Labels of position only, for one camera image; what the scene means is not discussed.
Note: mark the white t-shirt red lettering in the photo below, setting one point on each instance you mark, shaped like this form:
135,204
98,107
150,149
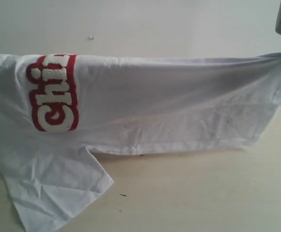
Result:
59,109

